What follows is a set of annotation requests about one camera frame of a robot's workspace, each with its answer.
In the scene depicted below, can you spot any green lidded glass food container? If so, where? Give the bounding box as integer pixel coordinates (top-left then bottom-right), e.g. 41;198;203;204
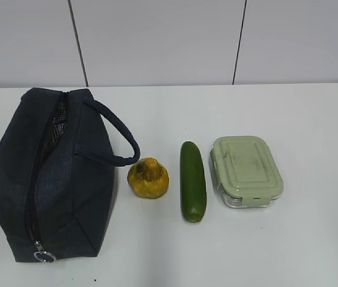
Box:
210;136;284;208

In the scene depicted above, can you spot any dark blue insulated lunch bag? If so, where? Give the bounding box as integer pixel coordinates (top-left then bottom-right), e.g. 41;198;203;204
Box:
0;87;140;263

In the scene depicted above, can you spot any green cucumber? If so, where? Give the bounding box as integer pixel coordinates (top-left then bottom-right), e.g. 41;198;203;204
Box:
180;141;207;223

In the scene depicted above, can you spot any silver zipper pull ring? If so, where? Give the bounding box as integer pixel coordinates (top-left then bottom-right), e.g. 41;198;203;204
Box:
33;240;56;264

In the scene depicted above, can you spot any yellow toy pumpkin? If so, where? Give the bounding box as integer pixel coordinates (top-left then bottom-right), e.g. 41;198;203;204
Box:
127;157;170;199

